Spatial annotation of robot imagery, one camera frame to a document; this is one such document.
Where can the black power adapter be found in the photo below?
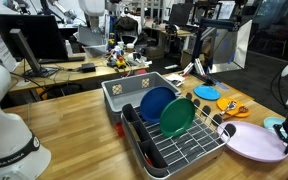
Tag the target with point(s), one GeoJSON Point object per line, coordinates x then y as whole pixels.
{"type": "Point", "coordinates": [88, 67]}

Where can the dark blue plate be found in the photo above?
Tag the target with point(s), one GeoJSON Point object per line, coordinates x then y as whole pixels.
{"type": "Point", "coordinates": [155, 103]}

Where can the green plate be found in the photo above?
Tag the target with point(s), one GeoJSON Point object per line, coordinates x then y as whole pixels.
{"type": "Point", "coordinates": [177, 116]}

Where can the black camera stand frame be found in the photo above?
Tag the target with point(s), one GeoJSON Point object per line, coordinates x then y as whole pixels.
{"type": "Point", "coordinates": [200, 43]}

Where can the white bottle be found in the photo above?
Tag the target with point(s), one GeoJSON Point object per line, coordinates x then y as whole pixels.
{"type": "Point", "coordinates": [69, 48]}

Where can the idle white Franka arm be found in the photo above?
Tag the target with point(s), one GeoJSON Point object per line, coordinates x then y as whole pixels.
{"type": "Point", "coordinates": [4, 133]}

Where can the wooden desk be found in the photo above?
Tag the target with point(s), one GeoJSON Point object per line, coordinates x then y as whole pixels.
{"type": "Point", "coordinates": [67, 76]}

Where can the white mug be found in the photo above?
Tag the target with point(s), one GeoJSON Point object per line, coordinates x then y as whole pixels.
{"type": "Point", "coordinates": [120, 45]}

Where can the grey monitor stand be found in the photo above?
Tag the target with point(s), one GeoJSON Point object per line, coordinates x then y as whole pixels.
{"type": "Point", "coordinates": [25, 50]}

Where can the white background robot part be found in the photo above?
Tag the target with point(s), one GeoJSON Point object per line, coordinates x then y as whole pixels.
{"type": "Point", "coordinates": [92, 10]}

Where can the black computer monitor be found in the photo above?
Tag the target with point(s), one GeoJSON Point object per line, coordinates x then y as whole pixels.
{"type": "Point", "coordinates": [34, 36]}

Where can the metal dish rack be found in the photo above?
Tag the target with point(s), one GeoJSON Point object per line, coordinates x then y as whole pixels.
{"type": "Point", "coordinates": [184, 150]}

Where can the light blue plate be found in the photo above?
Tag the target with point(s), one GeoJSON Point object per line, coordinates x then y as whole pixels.
{"type": "Point", "coordinates": [206, 92]}

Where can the white headset device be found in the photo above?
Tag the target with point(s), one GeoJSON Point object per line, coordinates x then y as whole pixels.
{"type": "Point", "coordinates": [137, 58]}

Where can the white foam board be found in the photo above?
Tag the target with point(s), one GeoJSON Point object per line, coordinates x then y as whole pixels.
{"type": "Point", "coordinates": [243, 43]}

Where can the grey utensil caddy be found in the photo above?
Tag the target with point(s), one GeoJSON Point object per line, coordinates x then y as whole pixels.
{"type": "Point", "coordinates": [150, 150]}

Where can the blue tape strip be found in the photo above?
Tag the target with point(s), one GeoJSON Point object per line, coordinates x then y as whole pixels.
{"type": "Point", "coordinates": [221, 85]}

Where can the orange plate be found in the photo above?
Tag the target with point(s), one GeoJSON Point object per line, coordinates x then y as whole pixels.
{"type": "Point", "coordinates": [223, 104]}

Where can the black background monitor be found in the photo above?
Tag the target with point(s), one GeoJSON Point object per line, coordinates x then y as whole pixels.
{"type": "Point", "coordinates": [180, 14]}

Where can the silver ladle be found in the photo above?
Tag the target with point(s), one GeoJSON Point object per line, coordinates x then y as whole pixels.
{"type": "Point", "coordinates": [231, 105]}

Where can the grey plastic bin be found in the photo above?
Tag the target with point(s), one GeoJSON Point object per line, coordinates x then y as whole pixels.
{"type": "Point", "coordinates": [130, 93]}

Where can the white office chair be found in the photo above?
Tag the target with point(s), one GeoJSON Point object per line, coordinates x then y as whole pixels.
{"type": "Point", "coordinates": [129, 37]}

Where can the grey bin lid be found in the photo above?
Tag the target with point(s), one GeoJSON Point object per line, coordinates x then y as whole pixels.
{"type": "Point", "coordinates": [90, 35]}

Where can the clear plastic bin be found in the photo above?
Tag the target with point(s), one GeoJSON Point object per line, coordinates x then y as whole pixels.
{"type": "Point", "coordinates": [95, 50]}

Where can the pink plate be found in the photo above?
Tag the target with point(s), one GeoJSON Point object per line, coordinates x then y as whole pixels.
{"type": "Point", "coordinates": [250, 141]}

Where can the black jacket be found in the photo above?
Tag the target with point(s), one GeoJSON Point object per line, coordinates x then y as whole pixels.
{"type": "Point", "coordinates": [126, 25]}

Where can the brown wooden spoon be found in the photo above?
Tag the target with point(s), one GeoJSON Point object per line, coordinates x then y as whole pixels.
{"type": "Point", "coordinates": [243, 109]}

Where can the yellow red toy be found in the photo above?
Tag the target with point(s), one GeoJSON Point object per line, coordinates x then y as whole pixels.
{"type": "Point", "coordinates": [120, 62]}

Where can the black keyboard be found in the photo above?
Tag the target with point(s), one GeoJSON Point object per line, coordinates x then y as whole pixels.
{"type": "Point", "coordinates": [62, 59]}

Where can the cardboard box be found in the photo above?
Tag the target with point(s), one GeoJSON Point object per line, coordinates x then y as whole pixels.
{"type": "Point", "coordinates": [154, 52]}

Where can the teal plate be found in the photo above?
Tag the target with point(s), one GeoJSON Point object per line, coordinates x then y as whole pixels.
{"type": "Point", "coordinates": [271, 122]}

